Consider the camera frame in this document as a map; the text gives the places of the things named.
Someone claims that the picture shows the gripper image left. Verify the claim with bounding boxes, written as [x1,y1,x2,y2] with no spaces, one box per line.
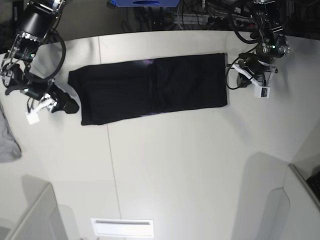
[4,78,80,114]

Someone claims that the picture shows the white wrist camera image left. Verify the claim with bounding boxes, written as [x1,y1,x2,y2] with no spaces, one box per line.
[25,112,40,125]

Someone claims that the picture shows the black T-shirt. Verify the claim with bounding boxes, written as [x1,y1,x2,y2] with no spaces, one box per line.
[68,53,228,126]

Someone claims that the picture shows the blue box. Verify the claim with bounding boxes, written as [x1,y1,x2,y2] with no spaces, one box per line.
[111,0,180,8]

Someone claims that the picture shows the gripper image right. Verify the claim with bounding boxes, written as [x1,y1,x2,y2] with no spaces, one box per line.
[226,57,278,89]

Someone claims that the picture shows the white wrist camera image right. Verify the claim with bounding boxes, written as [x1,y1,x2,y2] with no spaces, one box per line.
[254,85,271,98]

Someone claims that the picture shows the white bin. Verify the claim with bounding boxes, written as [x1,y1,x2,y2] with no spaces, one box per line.
[0,183,68,240]
[260,164,320,240]

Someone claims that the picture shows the white bin right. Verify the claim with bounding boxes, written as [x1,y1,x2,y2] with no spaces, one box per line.
[260,164,320,240]

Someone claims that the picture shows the white bin left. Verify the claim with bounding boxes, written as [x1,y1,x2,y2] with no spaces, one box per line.
[0,183,68,240]

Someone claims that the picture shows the grey cloth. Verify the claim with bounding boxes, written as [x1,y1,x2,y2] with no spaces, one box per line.
[0,104,22,163]

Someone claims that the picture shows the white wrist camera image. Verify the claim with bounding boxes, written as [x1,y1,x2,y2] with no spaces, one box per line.
[25,112,40,125]
[254,85,271,98]

